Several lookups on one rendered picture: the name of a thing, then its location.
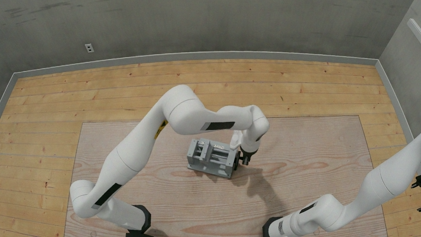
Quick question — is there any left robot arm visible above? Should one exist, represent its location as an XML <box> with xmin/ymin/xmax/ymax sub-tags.
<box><xmin>70</xmin><ymin>85</ymin><xmax>269</xmax><ymax>230</ymax></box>

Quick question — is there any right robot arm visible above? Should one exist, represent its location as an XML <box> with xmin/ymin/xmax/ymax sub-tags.
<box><xmin>269</xmin><ymin>134</ymin><xmax>421</xmax><ymax>237</ymax></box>

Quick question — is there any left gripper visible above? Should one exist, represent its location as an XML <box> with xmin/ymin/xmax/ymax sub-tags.
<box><xmin>240</xmin><ymin>146</ymin><xmax>258</xmax><ymax>166</ymax></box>

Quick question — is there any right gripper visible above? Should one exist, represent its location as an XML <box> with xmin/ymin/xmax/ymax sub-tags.
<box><xmin>411</xmin><ymin>175</ymin><xmax>421</xmax><ymax>212</ymax></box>

